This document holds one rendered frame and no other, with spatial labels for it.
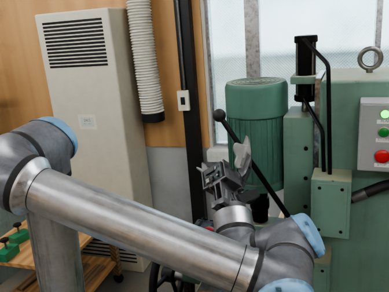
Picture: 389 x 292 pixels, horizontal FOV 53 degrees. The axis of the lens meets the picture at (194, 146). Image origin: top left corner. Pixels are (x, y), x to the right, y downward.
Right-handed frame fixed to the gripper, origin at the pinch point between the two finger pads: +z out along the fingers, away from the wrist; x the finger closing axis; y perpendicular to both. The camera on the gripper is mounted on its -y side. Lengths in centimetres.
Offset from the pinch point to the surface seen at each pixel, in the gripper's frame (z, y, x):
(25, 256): 34, -24, 155
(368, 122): -9.4, -6.3, -33.8
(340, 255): -23.9, -32.7, -8.9
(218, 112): 4.9, 8.1, -5.1
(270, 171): -2.6, -14.2, -4.3
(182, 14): 148, -35, 36
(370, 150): -13.3, -10.8, -30.9
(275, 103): 7.8, -3.1, -15.9
